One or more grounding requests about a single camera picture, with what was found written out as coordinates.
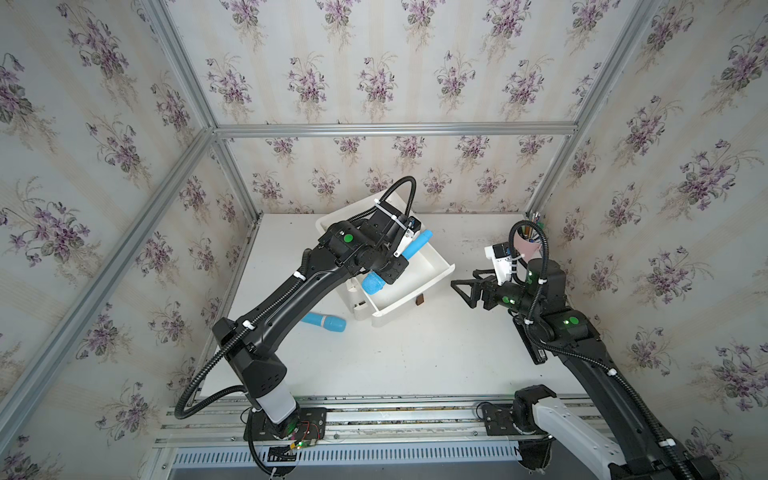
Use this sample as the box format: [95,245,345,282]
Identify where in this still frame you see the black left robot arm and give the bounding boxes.
[174,176,420,429]

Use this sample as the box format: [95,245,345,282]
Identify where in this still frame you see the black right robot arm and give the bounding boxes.
[450,220,720,479]

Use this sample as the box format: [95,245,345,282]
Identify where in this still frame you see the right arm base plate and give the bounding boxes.
[475,401,549,436]

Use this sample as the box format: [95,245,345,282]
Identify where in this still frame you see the blue toy microphone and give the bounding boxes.
[302,312,347,333]
[361,230,433,295]

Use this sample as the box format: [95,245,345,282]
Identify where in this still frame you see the white plastic drawer cabinet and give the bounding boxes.
[319,194,420,294]

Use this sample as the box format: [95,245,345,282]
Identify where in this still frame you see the pink metal pen bucket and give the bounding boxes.
[513,234,542,261]

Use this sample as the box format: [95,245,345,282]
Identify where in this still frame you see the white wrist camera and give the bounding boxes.
[484,242,517,285]
[395,216,422,257]

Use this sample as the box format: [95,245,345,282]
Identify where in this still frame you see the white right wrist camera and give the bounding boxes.
[484,242,517,285]

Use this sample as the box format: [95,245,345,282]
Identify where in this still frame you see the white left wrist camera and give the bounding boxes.
[395,216,422,257]

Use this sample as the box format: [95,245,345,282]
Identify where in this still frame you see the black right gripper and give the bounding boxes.
[454,265,546,320]

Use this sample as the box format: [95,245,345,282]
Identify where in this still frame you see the aluminium mounting rail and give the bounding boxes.
[152,395,514,448]

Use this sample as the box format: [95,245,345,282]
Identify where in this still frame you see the white top drawer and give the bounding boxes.
[344,230,455,328]

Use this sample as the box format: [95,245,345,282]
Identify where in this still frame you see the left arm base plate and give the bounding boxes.
[241,407,328,445]

